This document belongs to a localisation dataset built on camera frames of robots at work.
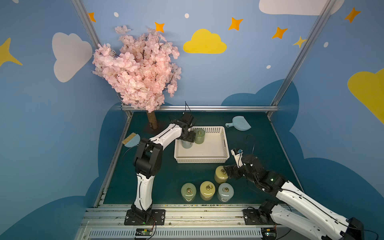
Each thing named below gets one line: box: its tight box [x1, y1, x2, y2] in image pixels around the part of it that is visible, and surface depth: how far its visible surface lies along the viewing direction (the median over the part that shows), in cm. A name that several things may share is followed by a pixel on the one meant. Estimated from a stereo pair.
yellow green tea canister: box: [214, 165, 229, 184], surface depth 84 cm
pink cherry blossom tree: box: [93, 25, 182, 130], surface depth 73 cm
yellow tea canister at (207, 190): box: [199, 180, 216, 201], surface depth 78 cm
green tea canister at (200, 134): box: [194, 128, 206, 144], surface depth 101 cm
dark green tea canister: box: [181, 182, 197, 202], surface depth 77 cm
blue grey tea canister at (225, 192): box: [217, 183, 235, 203], surface depth 77 cm
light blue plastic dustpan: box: [225, 115, 252, 131], surface depth 118 cm
